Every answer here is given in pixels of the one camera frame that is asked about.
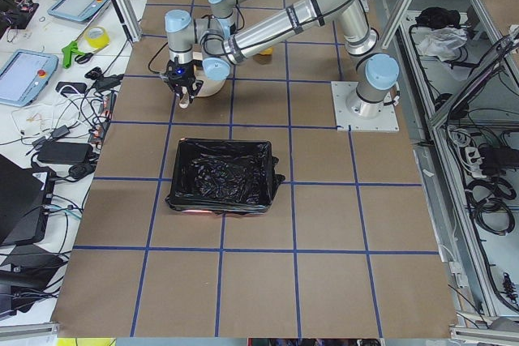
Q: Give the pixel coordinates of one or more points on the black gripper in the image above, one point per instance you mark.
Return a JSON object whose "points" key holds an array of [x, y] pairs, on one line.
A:
{"points": [[187, 71]]}

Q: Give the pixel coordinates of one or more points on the beige plastic dustpan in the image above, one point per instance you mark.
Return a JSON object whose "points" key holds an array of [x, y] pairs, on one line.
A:
{"points": [[209, 87]]}

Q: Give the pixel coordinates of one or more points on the round golden bread roll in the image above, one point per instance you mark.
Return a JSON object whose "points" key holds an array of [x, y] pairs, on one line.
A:
{"points": [[265, 56]]}

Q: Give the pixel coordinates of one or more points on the bin with black bag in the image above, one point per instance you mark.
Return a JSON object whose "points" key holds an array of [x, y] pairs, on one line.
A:
{"points": [[224, 176]]}

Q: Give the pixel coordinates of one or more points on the yellow tape roll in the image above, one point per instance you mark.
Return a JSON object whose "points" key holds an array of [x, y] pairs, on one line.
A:
{"points": [[97, 37]]}

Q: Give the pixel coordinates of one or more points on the black phone on desk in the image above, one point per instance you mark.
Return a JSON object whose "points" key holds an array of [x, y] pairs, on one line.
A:
{"points": [[71, 88]]}

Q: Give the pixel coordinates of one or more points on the black scissors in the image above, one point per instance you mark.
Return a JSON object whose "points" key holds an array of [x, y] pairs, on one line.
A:
{"points": [[86, 57]]}

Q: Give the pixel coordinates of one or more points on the far blue teach pendant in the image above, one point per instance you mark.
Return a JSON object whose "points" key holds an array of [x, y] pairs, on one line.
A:
{"points": [[76, 10]]}

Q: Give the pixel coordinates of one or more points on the blue teach pendant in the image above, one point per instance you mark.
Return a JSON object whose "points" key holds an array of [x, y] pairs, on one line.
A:
{"points": [[24, 76], [76, 10]]}

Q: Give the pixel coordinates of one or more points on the black power brick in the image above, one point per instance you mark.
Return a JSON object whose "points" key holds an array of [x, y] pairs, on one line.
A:
{"points": [[64, 153]]}

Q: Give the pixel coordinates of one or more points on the near blue teach pendant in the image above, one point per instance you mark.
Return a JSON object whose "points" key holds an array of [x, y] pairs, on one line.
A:
{"points": [[24, 76]]}

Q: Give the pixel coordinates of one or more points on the black laptop computer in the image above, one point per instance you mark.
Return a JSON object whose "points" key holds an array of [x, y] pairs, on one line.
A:
{"points": [[24, 195]]}

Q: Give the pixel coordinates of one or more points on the black cloth bundle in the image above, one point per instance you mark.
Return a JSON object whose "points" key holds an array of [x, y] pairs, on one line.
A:
{"points": [[438, 17]]}

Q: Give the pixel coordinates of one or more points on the crumpled white cloth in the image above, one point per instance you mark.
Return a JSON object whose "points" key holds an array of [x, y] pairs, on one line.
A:
{"points": [[443, 43]]}

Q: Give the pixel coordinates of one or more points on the white power strip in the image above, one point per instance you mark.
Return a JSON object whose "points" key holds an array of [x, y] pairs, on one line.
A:
{"points": [[474, 162]]}

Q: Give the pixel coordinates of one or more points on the green handled tool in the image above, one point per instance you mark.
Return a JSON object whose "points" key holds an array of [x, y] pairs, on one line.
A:
{"points": [[68, 52]]}

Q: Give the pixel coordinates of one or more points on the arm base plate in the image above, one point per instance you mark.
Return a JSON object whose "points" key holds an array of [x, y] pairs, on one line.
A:
{"points": [[354, 114]]}

